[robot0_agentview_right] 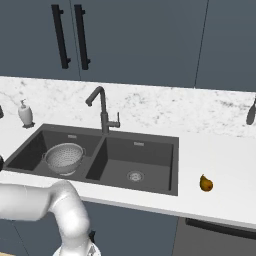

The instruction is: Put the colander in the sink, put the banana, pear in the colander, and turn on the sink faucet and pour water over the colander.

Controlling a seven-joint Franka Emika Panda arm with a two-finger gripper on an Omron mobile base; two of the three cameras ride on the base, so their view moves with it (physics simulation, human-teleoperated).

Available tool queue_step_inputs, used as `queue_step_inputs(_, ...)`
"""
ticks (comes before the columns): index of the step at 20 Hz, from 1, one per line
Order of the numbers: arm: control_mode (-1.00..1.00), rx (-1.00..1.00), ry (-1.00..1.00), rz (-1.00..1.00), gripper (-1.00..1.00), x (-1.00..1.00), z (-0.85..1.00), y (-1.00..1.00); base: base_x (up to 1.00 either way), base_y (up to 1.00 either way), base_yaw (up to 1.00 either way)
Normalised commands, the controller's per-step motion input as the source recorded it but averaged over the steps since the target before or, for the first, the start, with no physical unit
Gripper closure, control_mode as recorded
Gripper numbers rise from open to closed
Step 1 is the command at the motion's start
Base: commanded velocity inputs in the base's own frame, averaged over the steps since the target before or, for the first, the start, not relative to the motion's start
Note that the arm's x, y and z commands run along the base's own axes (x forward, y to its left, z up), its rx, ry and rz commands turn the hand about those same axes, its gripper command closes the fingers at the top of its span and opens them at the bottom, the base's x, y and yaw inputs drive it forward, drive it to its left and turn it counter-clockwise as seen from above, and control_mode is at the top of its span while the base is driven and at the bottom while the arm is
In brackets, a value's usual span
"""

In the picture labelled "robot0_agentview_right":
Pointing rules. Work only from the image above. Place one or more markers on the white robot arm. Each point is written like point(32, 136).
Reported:
point(68, 213)

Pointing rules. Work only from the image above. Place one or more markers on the dark grey sink faucet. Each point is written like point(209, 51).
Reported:
point(104, 113)

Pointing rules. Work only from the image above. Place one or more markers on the dark grey double sink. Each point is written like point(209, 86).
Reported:
point(133, 163)

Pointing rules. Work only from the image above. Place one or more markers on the silver metal colander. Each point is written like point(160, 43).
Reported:
point(64, 157)

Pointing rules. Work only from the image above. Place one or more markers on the brown yellow pear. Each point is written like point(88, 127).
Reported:
point(206, 184)

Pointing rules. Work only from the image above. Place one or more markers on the dark blue cupboard door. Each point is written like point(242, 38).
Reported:
point(140, 40)
point(228, 43)
point(30, 36)

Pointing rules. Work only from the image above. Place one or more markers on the dark blue base cupboard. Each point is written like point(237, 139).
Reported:
point(130, 230)

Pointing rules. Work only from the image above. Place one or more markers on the white soap dispenser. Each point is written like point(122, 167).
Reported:
point(25, 115)

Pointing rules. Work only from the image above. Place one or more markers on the dark grey hanging utensil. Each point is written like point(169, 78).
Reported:
point(251, 114)

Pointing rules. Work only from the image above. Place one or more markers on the grey dishwasher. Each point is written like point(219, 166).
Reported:
point(213, 241)

